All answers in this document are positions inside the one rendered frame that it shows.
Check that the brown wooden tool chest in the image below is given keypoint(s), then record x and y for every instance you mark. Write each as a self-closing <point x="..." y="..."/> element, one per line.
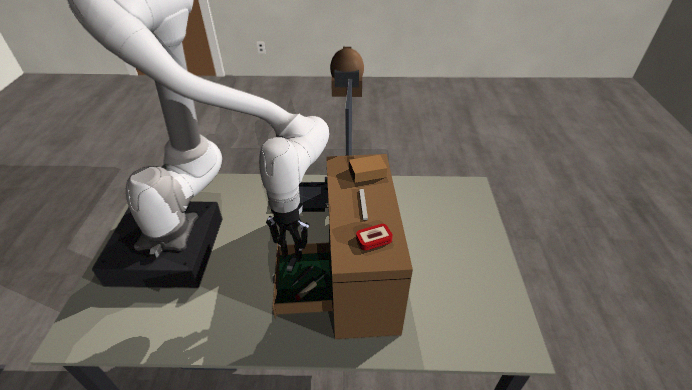
<point x="367" y="289"/>

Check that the cream-handled screwdriver with red band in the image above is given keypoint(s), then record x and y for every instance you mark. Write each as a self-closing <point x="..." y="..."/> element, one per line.
<point x="308" y="288"/>

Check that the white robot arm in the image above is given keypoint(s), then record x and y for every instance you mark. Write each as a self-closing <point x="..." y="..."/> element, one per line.
<point x="158" y="196"/>

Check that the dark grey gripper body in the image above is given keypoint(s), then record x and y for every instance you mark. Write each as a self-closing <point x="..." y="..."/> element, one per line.
<point x="287" y="218"/>

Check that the red rectangular tin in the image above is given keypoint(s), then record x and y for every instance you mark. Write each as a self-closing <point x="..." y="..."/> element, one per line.
<point x="374" y="236"/>

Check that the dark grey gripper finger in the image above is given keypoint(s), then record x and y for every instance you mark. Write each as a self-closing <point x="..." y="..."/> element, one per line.
<point x="300" y="243"/>
<point x="275" y="235"/>

